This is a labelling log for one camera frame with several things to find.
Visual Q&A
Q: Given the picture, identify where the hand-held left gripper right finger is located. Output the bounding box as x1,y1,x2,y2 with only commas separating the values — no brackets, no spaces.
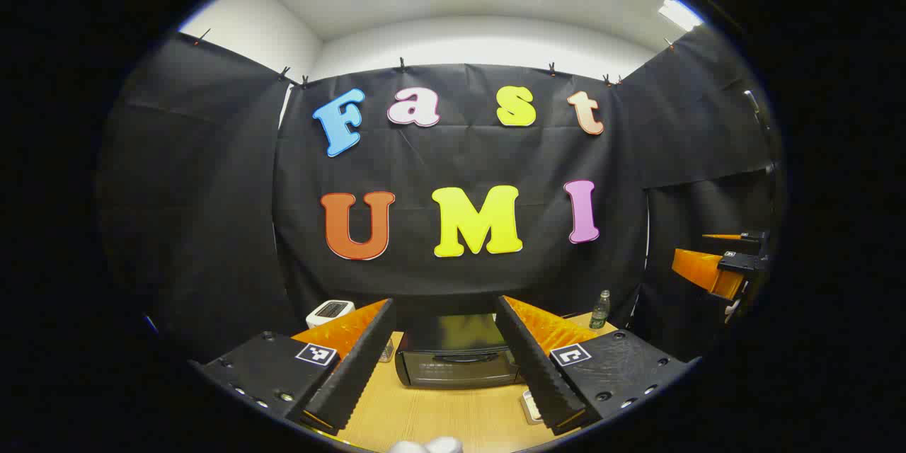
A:
494,294,693,437

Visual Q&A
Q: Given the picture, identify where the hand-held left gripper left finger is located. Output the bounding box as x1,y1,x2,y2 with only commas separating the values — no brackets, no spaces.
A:
188,298,395,434

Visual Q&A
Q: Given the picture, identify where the black electric oven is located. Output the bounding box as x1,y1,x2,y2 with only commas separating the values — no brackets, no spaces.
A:
395,313,524,389

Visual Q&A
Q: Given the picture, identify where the white rectangular tray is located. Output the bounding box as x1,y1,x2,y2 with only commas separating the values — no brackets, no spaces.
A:
520,389,546,425

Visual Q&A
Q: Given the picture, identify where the white toaster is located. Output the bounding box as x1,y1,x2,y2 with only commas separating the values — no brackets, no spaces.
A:
306,300,355,330

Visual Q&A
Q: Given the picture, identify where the clear plastic water bottle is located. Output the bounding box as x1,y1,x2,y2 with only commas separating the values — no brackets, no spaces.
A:
590,290,611,331

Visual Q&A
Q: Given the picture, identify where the black backdrop cloth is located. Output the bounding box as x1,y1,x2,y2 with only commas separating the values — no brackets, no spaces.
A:
99,25,783,369

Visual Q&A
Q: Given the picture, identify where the ceiling light panel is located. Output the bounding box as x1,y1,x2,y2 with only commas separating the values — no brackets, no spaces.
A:
658,0,703,33

